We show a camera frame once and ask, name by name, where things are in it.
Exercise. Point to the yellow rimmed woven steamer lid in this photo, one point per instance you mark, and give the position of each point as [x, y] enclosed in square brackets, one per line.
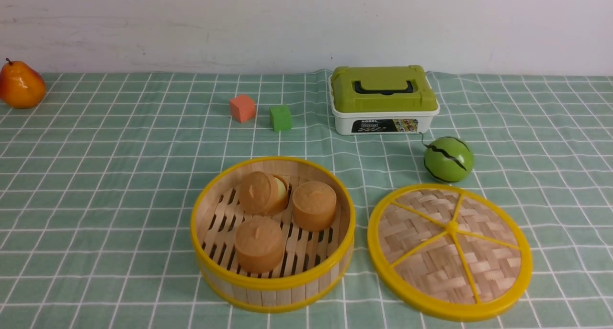
[448, 252]

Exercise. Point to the yellow rimmed bamboo steamer basket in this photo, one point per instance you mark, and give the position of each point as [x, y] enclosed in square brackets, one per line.
[312, 263]

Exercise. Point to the tan toy bun right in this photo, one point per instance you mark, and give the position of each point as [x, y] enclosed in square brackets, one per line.
[314, 206]

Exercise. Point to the green foam cube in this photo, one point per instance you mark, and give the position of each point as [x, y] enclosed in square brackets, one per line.
[280, 117]

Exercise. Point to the tan toy bun tilted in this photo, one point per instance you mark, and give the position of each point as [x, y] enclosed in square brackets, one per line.
[263, 194]

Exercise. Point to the orange foam cube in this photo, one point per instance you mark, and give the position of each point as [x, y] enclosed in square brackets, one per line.
[242, 108]

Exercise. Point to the tan toy bun front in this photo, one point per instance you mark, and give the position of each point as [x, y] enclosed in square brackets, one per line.
[259, 244]

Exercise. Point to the green lidded white toy box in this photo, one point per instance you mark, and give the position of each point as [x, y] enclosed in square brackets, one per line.
[382, 100]

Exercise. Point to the green toy watermelon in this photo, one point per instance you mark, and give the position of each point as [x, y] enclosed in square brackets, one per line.
[448, 159]

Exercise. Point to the green checkered tablecloth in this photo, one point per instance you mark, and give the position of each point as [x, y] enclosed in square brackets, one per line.
[98, 183]

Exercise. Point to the orange toy pear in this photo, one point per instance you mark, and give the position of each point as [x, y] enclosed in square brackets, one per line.
[21, 87]

